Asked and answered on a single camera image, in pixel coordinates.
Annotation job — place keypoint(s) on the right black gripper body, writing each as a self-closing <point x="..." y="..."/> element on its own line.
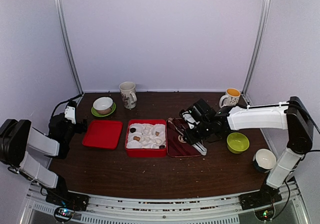
<point x="204" y="131"/>

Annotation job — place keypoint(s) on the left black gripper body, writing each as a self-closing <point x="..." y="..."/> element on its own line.
<point x="79" y="129"/>

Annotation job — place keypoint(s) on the metal serving tongs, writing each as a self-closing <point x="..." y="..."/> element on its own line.
<point x="180" y="128"/>

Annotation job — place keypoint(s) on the red tin lid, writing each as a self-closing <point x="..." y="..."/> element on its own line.
<point x="103" y="134"/>

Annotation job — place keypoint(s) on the red chocolate tray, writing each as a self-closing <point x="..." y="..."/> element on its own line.
<point x="180" y="150"/>

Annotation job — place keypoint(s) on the red tin box base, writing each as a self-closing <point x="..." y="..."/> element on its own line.
<point x="146" y="153"/>

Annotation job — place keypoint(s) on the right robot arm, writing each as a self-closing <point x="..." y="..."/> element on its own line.
<point x="287" y="126"/>

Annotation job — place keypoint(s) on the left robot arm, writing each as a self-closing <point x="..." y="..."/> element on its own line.
<point x="19" y="138"/>

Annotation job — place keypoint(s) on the white round chocolate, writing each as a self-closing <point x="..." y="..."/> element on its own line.
<point x="158" y="140"/>

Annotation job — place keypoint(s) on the white block chocolate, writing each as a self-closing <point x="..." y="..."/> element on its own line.
<point x="146" y="138"/>

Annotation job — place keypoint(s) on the green saucer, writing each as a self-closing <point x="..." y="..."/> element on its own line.
<point x="103" y="114"/>

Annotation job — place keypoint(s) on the white bowl on saucer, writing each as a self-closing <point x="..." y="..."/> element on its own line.
<point x="103" y="104"/>

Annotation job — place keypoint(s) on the lime green bowl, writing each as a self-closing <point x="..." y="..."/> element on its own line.
<point x="237" y="143"/>

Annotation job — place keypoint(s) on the white mug yellow inside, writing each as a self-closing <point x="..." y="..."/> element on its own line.
<point x="230" y="98"/>

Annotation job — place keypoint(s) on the white paper cupcake liners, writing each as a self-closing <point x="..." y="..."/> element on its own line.
<point x="151" y="144"/>

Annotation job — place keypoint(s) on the tall white patterned mug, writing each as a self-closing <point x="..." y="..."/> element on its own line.
<point x="128" y="94"/>

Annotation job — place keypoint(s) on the dark bowl white inside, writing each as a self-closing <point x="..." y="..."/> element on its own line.
<point x="264" y="160"/>

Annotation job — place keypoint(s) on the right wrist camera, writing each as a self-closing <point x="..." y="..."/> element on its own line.
<point x="192" y="117"/>

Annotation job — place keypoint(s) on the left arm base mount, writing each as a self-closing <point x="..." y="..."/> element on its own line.
<point x="73" y="201"/>

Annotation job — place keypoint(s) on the front aluminium rail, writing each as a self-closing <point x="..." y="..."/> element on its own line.
<point x="224" y="209"/>

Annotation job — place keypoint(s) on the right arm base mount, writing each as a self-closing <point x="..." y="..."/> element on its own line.
<point x="257" y="199"/>

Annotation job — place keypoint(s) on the left aluminium frame post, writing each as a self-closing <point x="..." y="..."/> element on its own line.
<point x="67" y="45"/>

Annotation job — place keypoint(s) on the aluminium frame post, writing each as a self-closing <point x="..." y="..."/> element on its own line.
<point x="264" y="14"/>
<point x="67" y="45"/>

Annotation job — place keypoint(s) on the right aluminium frame post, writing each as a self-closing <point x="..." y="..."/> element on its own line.
<point x="264" y="14"/>

